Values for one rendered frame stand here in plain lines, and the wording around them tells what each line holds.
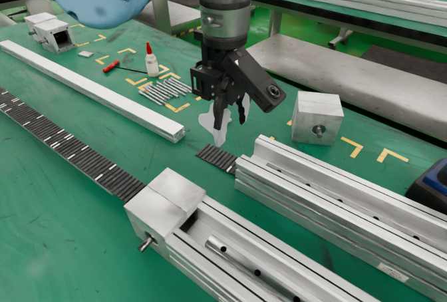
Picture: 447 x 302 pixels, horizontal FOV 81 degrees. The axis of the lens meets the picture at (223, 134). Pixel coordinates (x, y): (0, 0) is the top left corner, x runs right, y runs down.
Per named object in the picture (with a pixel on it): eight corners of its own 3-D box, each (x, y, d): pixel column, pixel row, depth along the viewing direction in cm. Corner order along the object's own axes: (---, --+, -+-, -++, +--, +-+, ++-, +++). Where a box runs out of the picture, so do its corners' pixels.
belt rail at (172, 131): (1, 50, 108) (-3, 42, 106) (12, 46, 110) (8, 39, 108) (174, 143, 66) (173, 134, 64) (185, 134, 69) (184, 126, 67)
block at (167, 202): (126, 245, 47) (110, 217, 40) (173, 197, 54) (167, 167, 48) (161, 277, 43) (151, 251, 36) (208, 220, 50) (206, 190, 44)
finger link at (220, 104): (221, 123, 51) (231, 79, 47) (229, 126, 50) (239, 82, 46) (207, 129, 47) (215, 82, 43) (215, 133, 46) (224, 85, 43)
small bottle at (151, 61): (161, 73, 93) (155, 40, 85) (155, 78, 91) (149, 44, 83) (152, 71, 94) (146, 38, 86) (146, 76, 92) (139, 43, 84)
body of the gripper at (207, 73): (215, 80, 54) (213, 19, 46) (251, 93, 50) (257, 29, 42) (191, 97, 49) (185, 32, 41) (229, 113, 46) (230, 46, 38)
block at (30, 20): (28, 41, 114) (17, 18, 108) (54, 34, 121) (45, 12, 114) (39, 47, 109) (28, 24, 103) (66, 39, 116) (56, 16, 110)
